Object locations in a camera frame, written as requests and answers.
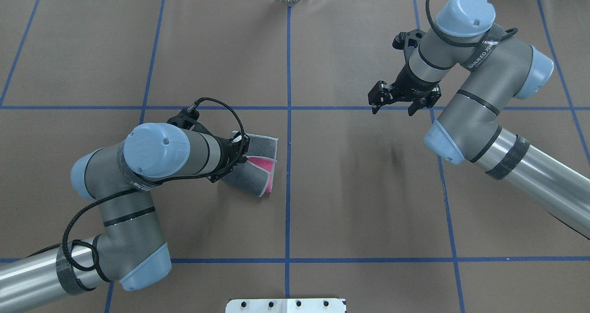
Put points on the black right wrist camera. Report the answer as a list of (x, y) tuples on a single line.
[(408, 42)]

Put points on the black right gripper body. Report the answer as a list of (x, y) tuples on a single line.
[(411, 84)]

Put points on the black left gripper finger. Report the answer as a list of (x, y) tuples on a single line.
[(240, 142)]

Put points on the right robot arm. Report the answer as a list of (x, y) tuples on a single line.
[(501, 67)]

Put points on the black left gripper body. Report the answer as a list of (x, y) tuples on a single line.
[(227, 151)]

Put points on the pink and grey towel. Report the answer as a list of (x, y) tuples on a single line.
[(255, 175)]

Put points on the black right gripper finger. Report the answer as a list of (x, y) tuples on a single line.
[(427, 101), (380, 95)]

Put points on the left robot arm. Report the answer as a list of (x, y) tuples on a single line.
[(118, 236)]

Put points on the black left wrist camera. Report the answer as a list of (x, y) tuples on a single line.
[(186, 119)]

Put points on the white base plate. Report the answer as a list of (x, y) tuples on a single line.
[(287, 305)]

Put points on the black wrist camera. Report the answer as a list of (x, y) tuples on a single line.
[(186, 119), (408, 42)]

